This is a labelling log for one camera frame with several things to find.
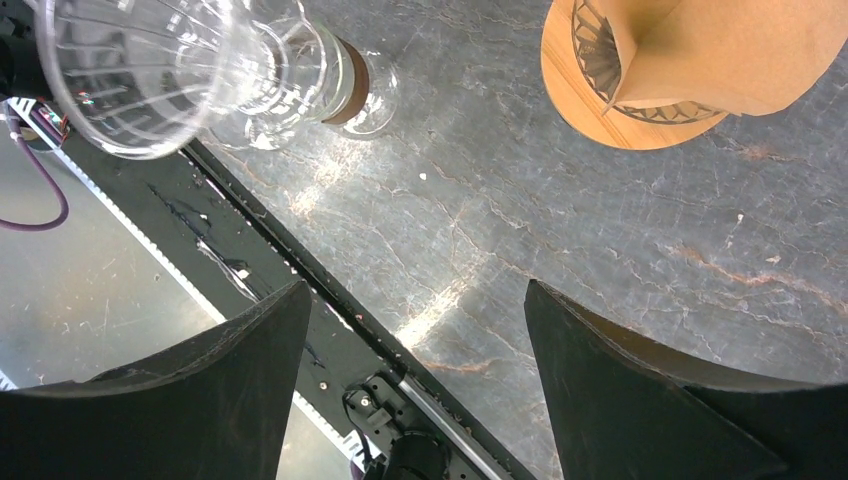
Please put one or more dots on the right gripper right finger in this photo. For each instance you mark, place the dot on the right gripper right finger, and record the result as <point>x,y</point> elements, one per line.
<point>624,406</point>

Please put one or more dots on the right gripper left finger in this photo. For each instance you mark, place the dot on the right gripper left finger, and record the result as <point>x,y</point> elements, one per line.
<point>214,406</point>

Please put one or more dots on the clear glass dripper with handle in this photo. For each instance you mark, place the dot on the clear glass dripper with handle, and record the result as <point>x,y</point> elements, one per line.
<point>141,79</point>

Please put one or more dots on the glass carafe with brown band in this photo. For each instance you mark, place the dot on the glass carafe with brown band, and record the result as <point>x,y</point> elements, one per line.
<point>351,86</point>

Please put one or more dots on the clear ribbed glass dripper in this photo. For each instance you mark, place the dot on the clear ribbed glass dripper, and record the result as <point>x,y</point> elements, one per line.
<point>599,63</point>

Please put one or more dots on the brown paper coffee filter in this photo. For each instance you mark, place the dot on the brown paper coffee filter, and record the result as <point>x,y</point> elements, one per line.
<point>742,57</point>

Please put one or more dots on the round wooden dripper stand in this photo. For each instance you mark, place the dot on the round wooden dripper stand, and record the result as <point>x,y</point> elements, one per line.
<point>582,109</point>

